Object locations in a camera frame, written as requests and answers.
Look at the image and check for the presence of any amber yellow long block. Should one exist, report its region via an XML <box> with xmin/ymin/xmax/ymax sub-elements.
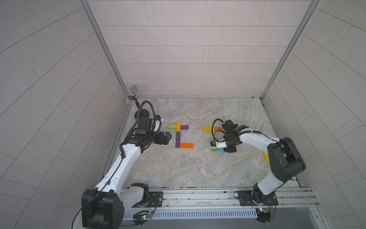
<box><xmin>176</xmin><ymin>121</ymin><xmax>181</xmax><ymax>132</ymax></box>

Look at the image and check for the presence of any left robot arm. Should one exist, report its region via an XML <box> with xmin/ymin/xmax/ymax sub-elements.
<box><xmin>81</xmin><ymin>115</ymin><xmax>172</xmax><ymax>229</ymax></box>

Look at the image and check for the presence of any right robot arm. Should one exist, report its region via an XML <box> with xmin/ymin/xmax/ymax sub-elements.
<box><xmin>212</xmin><ymin>120</ymin><xmax>306</xmax><ymax>205</ymax></box>

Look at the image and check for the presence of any microphone on black stand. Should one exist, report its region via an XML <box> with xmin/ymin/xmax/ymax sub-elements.
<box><xmin>126</xmin><ymin>85</ymin><xmax>150</xmax><ymax>119</ymax></box>

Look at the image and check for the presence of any left circuit board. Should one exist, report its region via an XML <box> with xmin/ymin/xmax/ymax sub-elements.
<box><xmin>132</xmin><ymin>210</ymin><xmax>153</xmax><ymax>226</ymax></box>

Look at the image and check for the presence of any circuit board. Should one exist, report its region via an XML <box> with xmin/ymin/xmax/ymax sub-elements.
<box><xmin>255</xmin><ymin>208</ymin><xmax>272</xmax><ymax>223</ymax></box>
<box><xmin>132</xmin><ymin>210</ymin><xmax>153</xmax><ymax>226</ymax></box>

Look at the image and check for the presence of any right circuit board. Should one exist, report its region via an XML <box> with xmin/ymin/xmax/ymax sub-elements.
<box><xmin>255</xmin><ymin>208</ymin><xmax>272</xmax><ymax>223</ymax></box>

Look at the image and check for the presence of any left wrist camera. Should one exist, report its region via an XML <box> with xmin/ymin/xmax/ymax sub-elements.
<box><xmin>154</xmin><ymin>115</ymin><xmax>164</xmax><ymax>133</ymax></box>

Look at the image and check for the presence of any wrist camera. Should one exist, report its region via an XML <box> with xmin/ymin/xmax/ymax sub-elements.
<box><xmin>154</xmin><ymin>115</ymin><xmax>164</xmax><ymax>133</ymax></box>
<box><xmin>210</xmin><ymin>141</ymin><xmax>227</xmax><ymax>148</ymax></box>

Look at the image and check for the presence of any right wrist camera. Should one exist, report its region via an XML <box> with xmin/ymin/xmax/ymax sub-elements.
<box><xmin>210</xmin><ymin>141</ymin><xmax>227</xmax><ymax>148</ymax></box>

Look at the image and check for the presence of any right camera cable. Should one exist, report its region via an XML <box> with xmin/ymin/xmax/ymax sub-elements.
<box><xmin>211</xmin><ymin>118</ymin><xmax>226</xmax><ymax>142</ymax></box>

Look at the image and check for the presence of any camera cable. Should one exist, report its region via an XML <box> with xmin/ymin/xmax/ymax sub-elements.
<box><xmin>135</xmin><ymin>100</ymin><xmax>156</xmax><ymax>127</ymax></box>
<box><xmin>211</xmin><ymin>118</ymin><xmax>226</xmax><ymax>142</ymax></box>

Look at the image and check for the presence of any left camera cable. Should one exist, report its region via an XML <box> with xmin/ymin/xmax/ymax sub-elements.
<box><xmin>135</xmin><ymin>100</ymin><xmax>156</xmax><ymax>127</ymax></box>

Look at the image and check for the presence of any yellow triangle frame piece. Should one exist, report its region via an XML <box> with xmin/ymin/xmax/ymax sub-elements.
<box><xmin>262</xmin><ymin>151</ymin><xmax>270</xmax><ymax>165</ymax></box>

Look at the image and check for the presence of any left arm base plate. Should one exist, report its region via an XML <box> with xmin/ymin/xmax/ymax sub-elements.
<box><xmin>133</xmin><ymin>191</ymin><xmax>164</xmax><ymax>208</ymax></box>

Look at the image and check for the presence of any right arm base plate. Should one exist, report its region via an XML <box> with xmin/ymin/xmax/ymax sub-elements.
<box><xmin>233</xmin><ymin>190</ymin><xmax>278</xmax><ymax>207</ymax></box>

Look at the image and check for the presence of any aluminium rail frame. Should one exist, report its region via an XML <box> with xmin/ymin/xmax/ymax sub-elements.
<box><xmin>126</xmin><ymin>187</ymin><xmax>319</xmax><ymax>212</ymax></box>

